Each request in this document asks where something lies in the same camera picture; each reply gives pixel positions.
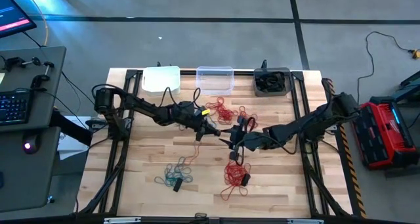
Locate white plastic basket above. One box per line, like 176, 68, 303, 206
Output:
141, 65, 182, 97

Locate black desk clamp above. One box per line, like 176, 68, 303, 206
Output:
1, 56, 42, 70
31, 61, 55, 89

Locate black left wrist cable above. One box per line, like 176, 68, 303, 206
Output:
159, 87, 201, 108

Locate clear plastic basket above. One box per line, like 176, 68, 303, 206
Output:
196, 66, 236, 96

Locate grey side desk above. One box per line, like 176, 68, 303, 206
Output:
0, 45, 68, 213

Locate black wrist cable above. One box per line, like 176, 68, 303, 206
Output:
234, 116, 298, 166
159, 87, 201, 108

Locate red and black power station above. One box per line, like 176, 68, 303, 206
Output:
352, 102, 419, 171

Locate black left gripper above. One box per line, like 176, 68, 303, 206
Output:
175, 102, 221, 142

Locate grey plastic basket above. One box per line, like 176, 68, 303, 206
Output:
253, 67, 292, 98

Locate black rubber bands heap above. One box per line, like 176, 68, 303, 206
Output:
255, 72, 286, 93

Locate backlit black keyboard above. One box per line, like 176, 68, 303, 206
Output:
0, 89, 33, 125

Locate black equipment case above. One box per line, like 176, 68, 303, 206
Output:
393, 79, 420, 103

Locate black computer mouse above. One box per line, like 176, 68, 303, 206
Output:
22, 134, 40, 155

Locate yellow hanging cord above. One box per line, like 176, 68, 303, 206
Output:
22, 0, 50, 47

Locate red rubber band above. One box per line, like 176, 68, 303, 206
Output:
183, 141, 201, 168
219, 185, 249, 202

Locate yellow black hazard tape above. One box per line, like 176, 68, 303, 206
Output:
324, 78, 368, 218

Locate red rubber bands tangle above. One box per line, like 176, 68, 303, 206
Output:
222, 160, 253, 189
205, 97, 239, 125
238, 105, 259, 133

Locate silver metal bracket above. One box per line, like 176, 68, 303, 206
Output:
287, 218, 324, 224
104, 217, 142, 224

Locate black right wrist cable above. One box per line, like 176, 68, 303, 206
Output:
234, 116, 298, 166

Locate black floor cable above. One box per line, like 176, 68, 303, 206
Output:
356, 31, 413, 87

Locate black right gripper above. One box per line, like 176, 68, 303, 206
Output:
218, 117, 263, 161

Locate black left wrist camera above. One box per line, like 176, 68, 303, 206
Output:
193, 108, 211, 120

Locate large desk monitor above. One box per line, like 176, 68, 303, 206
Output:
0, 0, 37, 39

